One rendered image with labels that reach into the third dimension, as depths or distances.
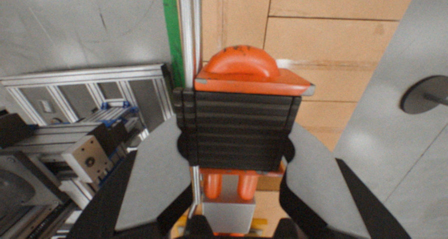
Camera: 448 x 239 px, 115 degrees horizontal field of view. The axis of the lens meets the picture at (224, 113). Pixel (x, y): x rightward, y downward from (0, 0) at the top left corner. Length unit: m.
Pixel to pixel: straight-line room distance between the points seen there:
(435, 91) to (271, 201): 2.11
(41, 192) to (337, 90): 1.30
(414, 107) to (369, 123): 0.38
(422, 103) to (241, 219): 2.28
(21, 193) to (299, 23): 1.14
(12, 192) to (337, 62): 1.29
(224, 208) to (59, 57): 1.87
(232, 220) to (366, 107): 1.93
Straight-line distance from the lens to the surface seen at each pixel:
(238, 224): 0.23
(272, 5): 0.80
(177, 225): 0.58
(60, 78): 1.68
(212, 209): 0.20
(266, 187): 0.46
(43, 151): 0.73
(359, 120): 2.11
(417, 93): 2.27
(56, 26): 1.86
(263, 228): 0.58
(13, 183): 0.73
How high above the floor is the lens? 1.31
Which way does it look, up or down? 61 degrees down
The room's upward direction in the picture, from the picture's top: 180 degrees counter-clockwise
